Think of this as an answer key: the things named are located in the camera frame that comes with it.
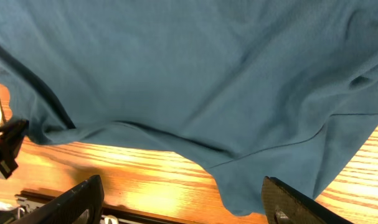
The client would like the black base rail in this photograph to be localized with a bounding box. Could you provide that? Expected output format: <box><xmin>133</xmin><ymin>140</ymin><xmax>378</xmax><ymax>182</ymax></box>
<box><xmin>0</xmin><ymin>190</ymin><xmax>181</xmax><ymax>224</ymax></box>

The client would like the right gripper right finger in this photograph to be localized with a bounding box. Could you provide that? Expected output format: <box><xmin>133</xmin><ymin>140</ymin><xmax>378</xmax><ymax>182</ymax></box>
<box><xmin>261</xmin><ymin>177</ymin><xmax>352</xmax><ymax>224</ymax></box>

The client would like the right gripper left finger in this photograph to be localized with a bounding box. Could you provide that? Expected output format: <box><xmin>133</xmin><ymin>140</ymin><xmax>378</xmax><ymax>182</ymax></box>
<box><xmin>15</xmin><ymin>175</ymin><xmax>104</xmax><ymax>224</ymax></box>

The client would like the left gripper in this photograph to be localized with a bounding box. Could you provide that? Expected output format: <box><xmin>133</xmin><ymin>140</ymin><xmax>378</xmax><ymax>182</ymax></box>
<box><xmin>0</xmin><ymin>119</ymin><xmax>29</xmax><ymax>179</ymax></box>

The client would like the blue t-shirt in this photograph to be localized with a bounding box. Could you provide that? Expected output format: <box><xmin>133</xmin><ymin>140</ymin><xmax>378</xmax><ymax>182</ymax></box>
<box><xmin>0</xmin><ymin>0</ymin><xmax>378</xmax><ymax>216</ymax></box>

